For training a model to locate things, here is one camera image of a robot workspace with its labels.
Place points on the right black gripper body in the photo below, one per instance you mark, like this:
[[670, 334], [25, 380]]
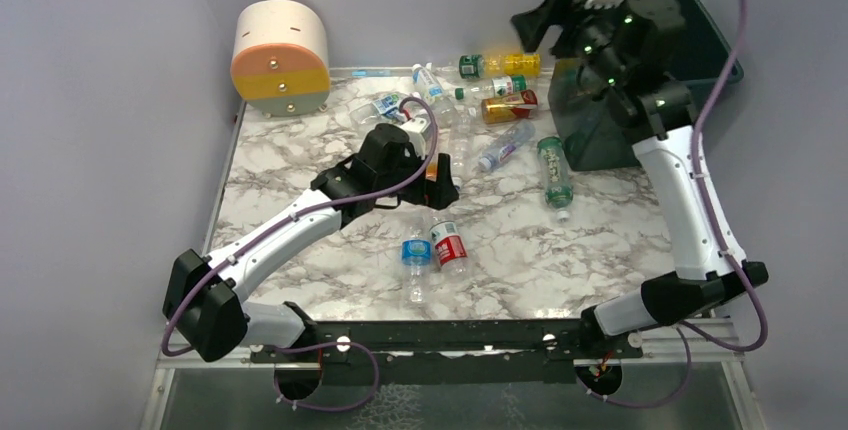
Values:
[[556, 14]]

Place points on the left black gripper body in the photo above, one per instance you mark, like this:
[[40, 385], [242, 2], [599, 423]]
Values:
[[436, 190]]

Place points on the clear bottle blue label front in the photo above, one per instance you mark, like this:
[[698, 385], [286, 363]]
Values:
[[416, 260]]

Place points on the clear bottle red label front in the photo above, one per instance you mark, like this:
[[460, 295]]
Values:
[[448, 245]]

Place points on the green tea bottle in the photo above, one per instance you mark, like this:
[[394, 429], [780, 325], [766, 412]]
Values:
[[558, 189]]

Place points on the orange juice bottle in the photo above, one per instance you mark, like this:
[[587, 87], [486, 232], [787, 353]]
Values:
[[431, 172]]

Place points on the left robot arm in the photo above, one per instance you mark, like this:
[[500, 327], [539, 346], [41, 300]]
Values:
[[207, 297]]

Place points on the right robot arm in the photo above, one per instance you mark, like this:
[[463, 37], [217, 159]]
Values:
[[710, 267]]

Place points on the dark green plastic bin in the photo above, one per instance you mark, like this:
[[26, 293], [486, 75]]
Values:
[[592, 139]]

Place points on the crushed clear bottle blue-green label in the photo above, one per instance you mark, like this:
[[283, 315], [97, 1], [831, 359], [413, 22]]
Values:
[[382, 109]]

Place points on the large clear empty bottle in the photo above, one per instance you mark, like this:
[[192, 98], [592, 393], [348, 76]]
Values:
[[460, 146]]

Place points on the tall clear bottle blue label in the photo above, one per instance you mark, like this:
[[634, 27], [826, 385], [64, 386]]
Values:
[[433, 93]]

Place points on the amber tea bottle red label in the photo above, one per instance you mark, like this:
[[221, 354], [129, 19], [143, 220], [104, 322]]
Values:
[[511, 107]]

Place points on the yellow bottle green label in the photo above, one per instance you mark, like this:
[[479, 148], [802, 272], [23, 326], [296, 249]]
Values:
[[479, 66]]

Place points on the clear bottle purple-blue label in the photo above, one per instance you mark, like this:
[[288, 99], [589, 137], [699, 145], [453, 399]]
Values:
[[497, 152]]

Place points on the clear bottle green cap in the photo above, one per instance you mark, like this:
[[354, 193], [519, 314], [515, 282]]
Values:
[[491, 88]]

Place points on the round pastel drawer cabinet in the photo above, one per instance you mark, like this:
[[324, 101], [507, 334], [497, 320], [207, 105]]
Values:
[[280, 60]]

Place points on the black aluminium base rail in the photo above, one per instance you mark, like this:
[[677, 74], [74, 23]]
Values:
[[356, 353]]

